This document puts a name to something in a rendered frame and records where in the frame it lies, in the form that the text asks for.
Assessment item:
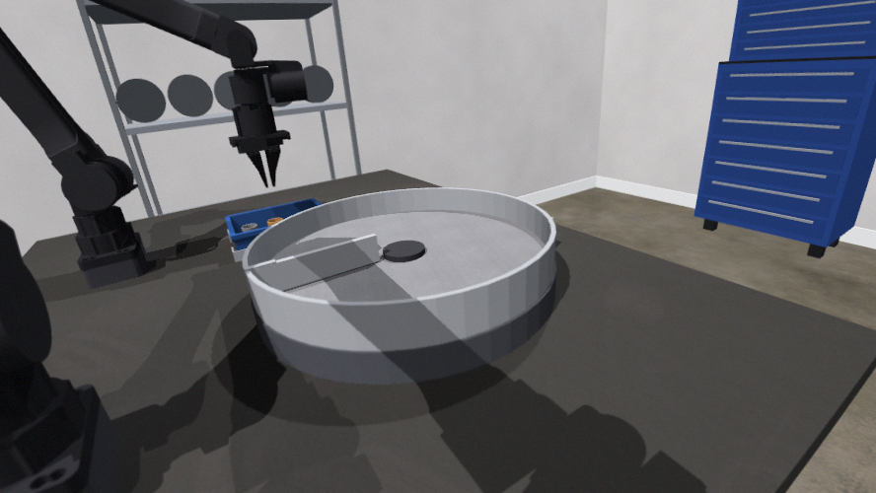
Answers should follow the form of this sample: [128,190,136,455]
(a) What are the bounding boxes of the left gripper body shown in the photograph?
[229,102,291,154]

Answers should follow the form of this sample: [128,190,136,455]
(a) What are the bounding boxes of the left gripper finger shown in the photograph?
[264,149,281,186]
[247,151,268,188]

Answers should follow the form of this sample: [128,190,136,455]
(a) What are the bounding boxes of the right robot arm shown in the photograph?
[0,220,101,493]

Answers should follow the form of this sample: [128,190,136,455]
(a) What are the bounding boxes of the blue tray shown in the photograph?
[225,198,322,250]

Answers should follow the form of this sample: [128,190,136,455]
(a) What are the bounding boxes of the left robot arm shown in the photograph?
[0,0,308,271]

